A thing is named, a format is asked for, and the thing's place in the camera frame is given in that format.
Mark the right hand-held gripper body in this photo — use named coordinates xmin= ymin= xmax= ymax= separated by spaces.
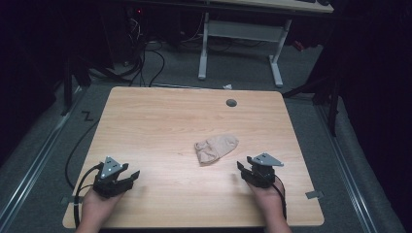
xmin=241 ymin=152 xmax=285 ymax=189

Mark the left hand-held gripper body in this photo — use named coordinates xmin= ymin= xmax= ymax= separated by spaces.
xmin=92 ymin=155 xmax=135 ymax=199

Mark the person's right hand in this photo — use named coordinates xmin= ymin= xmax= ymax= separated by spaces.
xmin=247 ymin=181 xmax=287 ymax=225

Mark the person's left hand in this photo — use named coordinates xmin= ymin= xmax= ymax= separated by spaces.
xmin=79 ymin=188 xmax=126 ymax=229

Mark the beige sock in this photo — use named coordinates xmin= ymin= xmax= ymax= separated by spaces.
xmin=193 ymin=134 xmax=240 ymax=166

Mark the black stand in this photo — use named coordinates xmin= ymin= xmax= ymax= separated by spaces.
xmin=59 ymin=56 xmax=92 ymax=117
xmin=281 ymin=72 xmax=343 ymax=138

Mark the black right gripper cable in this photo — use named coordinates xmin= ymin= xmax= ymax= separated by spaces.
xmin=272 ymin=174 xmax=289 ymax=221

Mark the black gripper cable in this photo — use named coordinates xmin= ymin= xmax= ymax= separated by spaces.
xmin=73 ymin=162 xmax=104 ymax=229
xmin=272 ymin=174 xmax=289 ymax=221

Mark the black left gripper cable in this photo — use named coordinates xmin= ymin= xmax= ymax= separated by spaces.
xmin=73 ymin=162 xmax=104 ymax=229

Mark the black floor cable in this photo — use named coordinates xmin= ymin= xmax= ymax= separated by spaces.
xmin=64 ymin=118 xmax=101 ymax=190

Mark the metal floor rail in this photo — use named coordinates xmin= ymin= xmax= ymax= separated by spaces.
xmin=315 ymin=104 xmax=379 ymax=233
xmin=0 ymin=86 xmax=86 ymax=231

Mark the bundle of black cables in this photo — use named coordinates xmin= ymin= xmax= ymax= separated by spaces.
xmin=86 ymin=9 xmax=167 ymax=88

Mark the white frame desk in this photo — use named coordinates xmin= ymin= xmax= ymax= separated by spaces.
xmin=197 ymin=0 xmax=335 ymax=88

